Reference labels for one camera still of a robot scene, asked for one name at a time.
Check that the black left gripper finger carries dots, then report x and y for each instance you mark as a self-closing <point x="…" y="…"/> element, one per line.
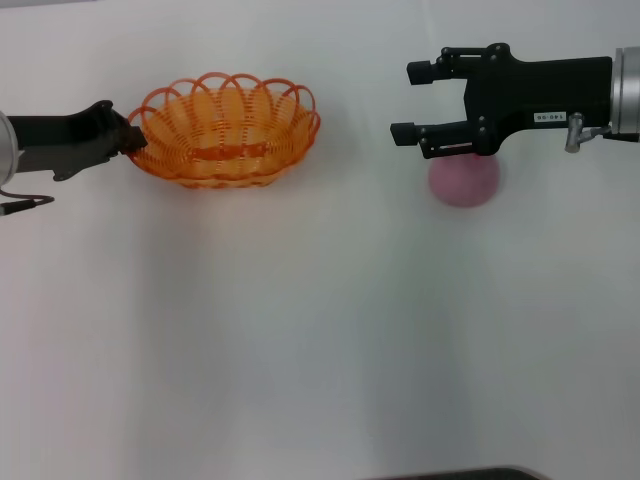
<point x="120" y="122"/>
<point x="132" y="141"/>

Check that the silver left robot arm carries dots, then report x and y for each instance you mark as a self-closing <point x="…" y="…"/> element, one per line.
<point x="7" y="150"/>

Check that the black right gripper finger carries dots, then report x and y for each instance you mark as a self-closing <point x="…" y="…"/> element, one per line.
<point x="450" y="140"/>
<point x="422" y="71"/>

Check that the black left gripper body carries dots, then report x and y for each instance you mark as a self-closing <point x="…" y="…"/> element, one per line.
<point x="65" y="142"/>

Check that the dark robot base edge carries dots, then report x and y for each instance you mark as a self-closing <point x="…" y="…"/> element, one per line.
<point x="460" y="474"/>

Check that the pink peach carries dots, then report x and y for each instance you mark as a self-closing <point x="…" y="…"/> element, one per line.
<point x="465" y="182"/>

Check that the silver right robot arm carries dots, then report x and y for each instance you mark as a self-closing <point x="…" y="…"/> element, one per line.
<point x="627" y="95"/>

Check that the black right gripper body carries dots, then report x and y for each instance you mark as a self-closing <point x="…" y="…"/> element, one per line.
<point x="540" y="92"/>

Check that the orange woven plastic basket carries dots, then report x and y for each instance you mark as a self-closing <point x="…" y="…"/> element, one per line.
<point x="225" y="135"/>

